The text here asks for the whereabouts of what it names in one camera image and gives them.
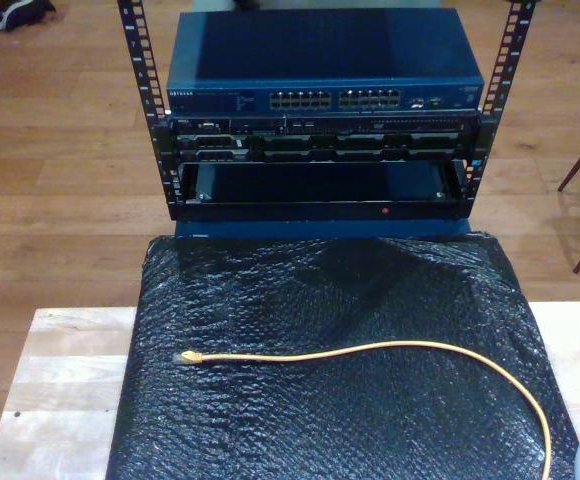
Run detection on yellow network cable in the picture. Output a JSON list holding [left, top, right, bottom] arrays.
[[172, 340, 554, 480]]

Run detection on blue base board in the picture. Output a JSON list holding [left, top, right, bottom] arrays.
[[174, 217, 474, 242]]

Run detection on black rack server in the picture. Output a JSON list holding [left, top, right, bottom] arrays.
[[152, 113, 499, 165]]

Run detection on black bubble wrap mat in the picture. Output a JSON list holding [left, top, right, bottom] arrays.
[[105, 230, 580, 480]]

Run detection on blue network switch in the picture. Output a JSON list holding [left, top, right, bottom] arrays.
[[166, 7, 486, 118]]

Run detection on black perforated rack post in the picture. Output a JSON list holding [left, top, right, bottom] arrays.
[[458, 0, 540, 219], [116, 0, 181, 222]]

